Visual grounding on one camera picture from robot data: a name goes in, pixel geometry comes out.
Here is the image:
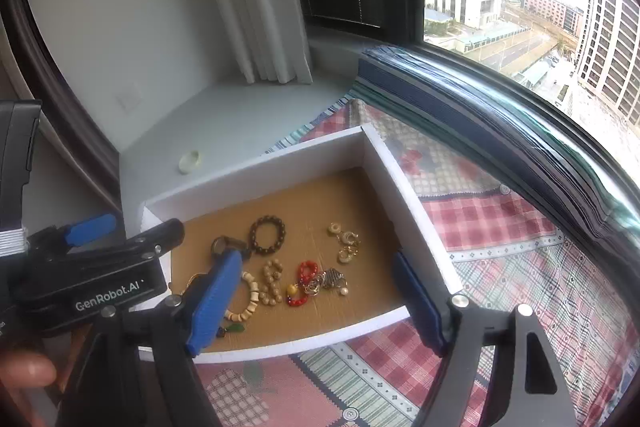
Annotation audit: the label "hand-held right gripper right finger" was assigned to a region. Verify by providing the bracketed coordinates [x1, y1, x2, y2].
[392, 251, 577, 427]

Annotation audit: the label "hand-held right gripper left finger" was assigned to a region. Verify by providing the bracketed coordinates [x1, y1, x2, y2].
[55, 250, 244, 427]

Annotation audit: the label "white drawer box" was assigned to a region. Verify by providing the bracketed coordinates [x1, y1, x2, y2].
[137, 123, 463, 364]

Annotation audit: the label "tall grey apartment tower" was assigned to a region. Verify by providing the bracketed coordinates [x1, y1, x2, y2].
[575, 0, 640, 128]

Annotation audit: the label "red bead bracelet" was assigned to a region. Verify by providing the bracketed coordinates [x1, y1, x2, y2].
[286, 260, 321, 308]

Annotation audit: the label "cream bead bracelet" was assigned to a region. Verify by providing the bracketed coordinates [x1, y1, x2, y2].
[222, 271, 261, 323]

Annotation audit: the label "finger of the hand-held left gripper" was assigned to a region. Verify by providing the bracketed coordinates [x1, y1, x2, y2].
[75, 218, 186, 264]
[27, 213, 118, 253]

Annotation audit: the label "low white building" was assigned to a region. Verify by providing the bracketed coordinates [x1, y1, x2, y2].
[432, 0, 503, 28]

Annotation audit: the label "small pale round lid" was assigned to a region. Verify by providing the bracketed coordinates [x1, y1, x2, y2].
[178, 150, 203, 174]

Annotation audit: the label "person's left hand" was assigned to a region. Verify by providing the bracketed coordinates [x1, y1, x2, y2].
[0, 351, 57, 392]

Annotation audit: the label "dark striped window frame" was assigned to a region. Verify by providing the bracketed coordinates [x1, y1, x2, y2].
[352, 44, 640, 238]

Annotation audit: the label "dark brown bead bracelet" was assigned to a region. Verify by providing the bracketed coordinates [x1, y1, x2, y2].
[249, 215, 288, 255]

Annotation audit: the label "light wooden bead bracelet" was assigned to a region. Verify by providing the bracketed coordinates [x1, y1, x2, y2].
[259, 258, 285, 307]

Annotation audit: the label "brown brick building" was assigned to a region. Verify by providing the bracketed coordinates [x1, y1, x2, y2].
[522, 0, 583, 35]

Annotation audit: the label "dark wooden wall trim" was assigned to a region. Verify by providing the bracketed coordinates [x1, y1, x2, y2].
[0, 0, 123, 212]

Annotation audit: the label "gold chain necklace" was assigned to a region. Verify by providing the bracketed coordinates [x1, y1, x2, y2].
[302, 269, 350, 298]

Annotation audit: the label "dark metal ring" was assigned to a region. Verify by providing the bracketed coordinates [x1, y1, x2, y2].
[211, 234, 253, 260]

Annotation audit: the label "gold earrings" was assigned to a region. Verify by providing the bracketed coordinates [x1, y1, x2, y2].
[336, 229, 361, 265]

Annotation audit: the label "patchwork blanket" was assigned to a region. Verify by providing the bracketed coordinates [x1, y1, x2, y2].
[195, 94, 631, 427]

